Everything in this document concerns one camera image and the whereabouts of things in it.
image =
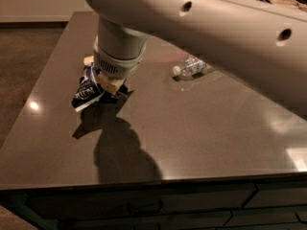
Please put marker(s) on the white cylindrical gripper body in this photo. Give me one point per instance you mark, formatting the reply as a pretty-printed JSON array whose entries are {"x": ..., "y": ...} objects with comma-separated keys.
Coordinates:
[{"x": 121, "y": 67}]

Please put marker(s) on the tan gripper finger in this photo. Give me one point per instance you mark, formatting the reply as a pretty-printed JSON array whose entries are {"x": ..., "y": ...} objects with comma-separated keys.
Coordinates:
[{"x": 110, "y": 85}]

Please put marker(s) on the clear plastic water bottle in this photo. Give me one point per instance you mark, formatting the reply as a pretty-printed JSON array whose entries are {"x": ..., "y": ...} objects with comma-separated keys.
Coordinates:
[{"x": 188, "y": 67}]

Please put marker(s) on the dark cabinet drawer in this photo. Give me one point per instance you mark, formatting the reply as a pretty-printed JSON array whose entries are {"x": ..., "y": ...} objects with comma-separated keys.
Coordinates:
[{"x": 105, "y": 205}]

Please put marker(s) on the yellow sponge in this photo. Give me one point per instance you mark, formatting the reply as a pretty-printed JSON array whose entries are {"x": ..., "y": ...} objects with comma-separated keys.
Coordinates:
[{"x": 88, "y": 60}]

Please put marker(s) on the black drawer handle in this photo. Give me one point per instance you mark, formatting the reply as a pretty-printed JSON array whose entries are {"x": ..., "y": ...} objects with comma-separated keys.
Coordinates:
[{"x": 145, "y": 207}]

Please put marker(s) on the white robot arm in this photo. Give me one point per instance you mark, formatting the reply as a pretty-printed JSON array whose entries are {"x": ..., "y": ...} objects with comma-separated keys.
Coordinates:
[{"x": 263, "y": 45}]

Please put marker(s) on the blue chip bag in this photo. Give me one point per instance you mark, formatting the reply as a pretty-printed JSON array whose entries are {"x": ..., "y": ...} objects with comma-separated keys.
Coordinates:
[{"x": 90, "y": 91}]

